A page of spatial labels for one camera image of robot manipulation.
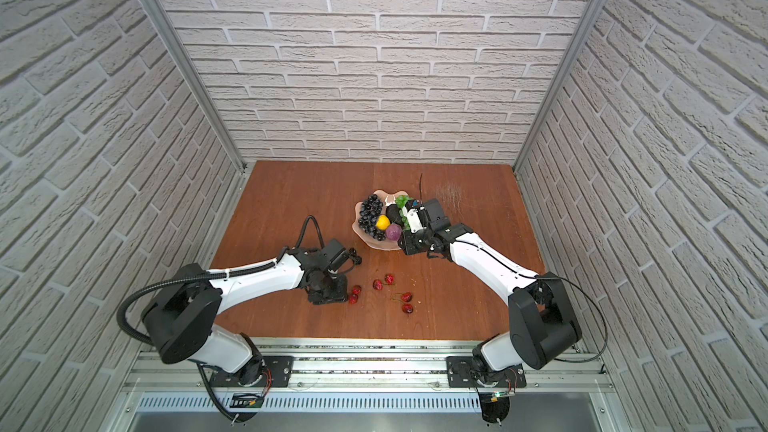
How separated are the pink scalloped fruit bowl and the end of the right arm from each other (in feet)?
0.34

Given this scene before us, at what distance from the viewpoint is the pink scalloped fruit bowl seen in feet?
3.07

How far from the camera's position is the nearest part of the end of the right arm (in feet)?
2.05
